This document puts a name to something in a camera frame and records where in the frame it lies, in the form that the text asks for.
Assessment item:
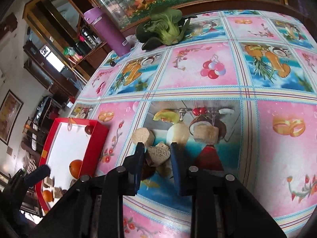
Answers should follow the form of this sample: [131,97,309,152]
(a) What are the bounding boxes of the green bok choy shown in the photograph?
[135,6,197,51]

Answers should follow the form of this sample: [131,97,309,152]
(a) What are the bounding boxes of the cake piece in tray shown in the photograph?
[44,177,54,187]

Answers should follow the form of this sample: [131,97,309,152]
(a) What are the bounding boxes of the red white tray box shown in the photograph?
[34,118,110,215]

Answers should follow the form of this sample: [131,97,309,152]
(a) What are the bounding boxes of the orange tangerine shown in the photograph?
[42,190,54,202]
[69,160,82,179]

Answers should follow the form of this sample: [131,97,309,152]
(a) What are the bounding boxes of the black kettle flask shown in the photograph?
[81,26,102,48]

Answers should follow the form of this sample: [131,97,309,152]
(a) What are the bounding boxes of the purple thermos bottle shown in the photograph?
[84,8,131,57]

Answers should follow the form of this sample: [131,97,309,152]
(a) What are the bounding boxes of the bitten beige cake piece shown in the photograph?
[193,124,219,145]

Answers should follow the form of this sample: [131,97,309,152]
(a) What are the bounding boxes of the framed wall painting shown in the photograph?
[0,90,24,145]

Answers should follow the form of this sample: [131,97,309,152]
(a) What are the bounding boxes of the rough beige cake chunk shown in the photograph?
[146,142,171,167]

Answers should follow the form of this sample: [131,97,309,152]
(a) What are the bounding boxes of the colourful fruit print tablecloth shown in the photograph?
[70,9,316,237]

